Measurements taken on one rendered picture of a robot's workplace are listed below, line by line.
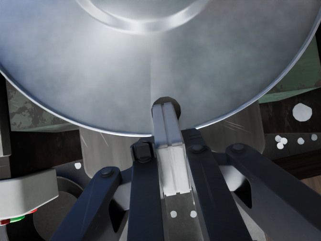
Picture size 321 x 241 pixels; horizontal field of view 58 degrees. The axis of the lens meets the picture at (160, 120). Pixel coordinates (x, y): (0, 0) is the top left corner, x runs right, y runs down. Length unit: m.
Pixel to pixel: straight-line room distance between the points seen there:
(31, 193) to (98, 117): 0.25
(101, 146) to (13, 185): 0.22
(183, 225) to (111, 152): 0.84
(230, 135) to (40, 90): 0.15
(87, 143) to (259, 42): 0.15
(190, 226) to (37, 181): 0.68
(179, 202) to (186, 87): 0.83
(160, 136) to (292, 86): 0.26
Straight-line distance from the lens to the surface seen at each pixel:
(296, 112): 0.39
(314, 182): 0.73
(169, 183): 0.15
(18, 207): 0.43
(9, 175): 0.44
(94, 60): 0.23
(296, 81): 0.40
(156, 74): 0.22
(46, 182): 0.50
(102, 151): 0.23
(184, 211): 1.03
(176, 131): 0.16
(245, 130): 0.23
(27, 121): 0.40
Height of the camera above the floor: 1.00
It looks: 87 degrees down
